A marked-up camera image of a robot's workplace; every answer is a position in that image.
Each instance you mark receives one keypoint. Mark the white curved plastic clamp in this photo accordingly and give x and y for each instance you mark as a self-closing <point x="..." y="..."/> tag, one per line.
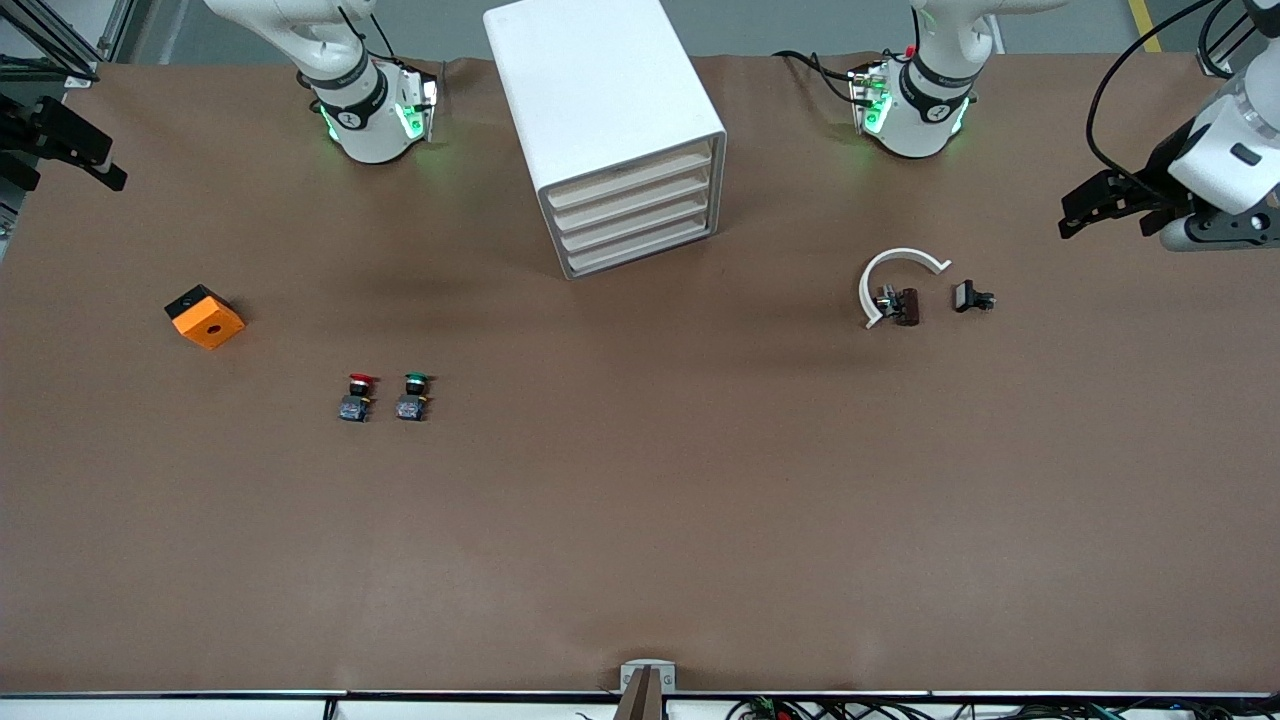
<point x="905" y="253"/>

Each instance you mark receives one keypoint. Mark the red push button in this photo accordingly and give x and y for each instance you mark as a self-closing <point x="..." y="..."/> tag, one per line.
<point x="355" y="405"/>

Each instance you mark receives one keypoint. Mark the green push button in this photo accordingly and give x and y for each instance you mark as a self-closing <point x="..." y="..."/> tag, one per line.
<point x="410" y="405"/>

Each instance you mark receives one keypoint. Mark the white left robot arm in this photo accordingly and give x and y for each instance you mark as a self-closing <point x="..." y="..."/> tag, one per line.
<point x="920" y="110"/>

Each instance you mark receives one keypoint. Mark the small black clip part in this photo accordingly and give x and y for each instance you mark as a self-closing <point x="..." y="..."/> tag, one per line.
<point x="965" y="296"/>

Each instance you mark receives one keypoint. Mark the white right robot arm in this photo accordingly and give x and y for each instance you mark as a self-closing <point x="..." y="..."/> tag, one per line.
<point x="365" y="120"/>

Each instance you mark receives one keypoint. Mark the aluminium frame post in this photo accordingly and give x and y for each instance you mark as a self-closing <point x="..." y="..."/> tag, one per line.
<point x="60" y="40"/>
<point x="1230" y="45"/>

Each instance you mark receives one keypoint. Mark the grey camera bracket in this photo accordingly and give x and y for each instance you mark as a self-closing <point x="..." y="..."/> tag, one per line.
<point x="648" y="690"/>

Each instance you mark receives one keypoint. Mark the orange box with hole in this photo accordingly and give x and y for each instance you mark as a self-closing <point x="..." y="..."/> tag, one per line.
<point x="210" y="325"/>

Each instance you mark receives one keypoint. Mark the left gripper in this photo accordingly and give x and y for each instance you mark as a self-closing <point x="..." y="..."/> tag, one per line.
<point x="1163" y="163"/>

